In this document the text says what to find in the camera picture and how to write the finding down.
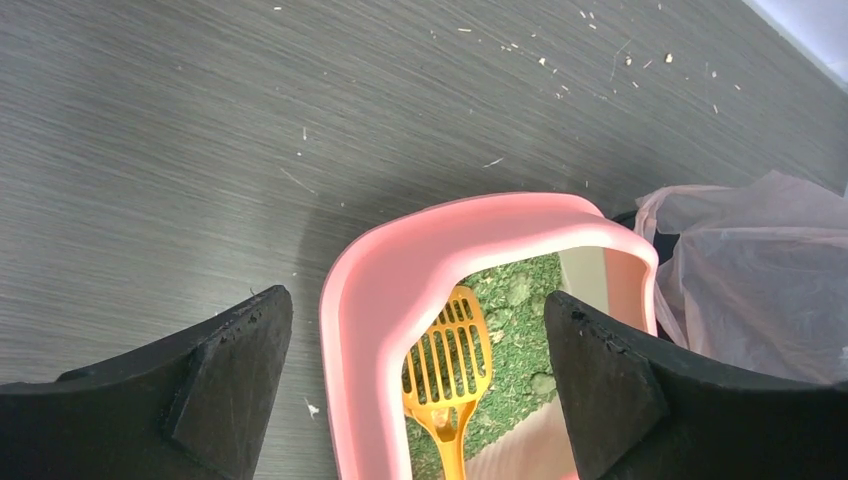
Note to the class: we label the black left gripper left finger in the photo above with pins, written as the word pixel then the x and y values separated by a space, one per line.
pixel 193 405

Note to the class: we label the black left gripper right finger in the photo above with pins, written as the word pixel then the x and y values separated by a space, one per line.
pixel 639 407

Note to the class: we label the dark round trash bin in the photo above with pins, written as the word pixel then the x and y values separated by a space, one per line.
pixel 663 243

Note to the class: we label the pink plastic trash bag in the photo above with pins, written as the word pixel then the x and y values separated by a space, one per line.
pixel 758 278

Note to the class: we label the pink litter box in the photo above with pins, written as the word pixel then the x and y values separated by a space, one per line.
pixel 389 285

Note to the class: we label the green cat litter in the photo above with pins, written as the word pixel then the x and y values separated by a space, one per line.
pixel 512 299

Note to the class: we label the orange litter scoop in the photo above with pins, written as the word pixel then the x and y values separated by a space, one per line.
pixel 446 373

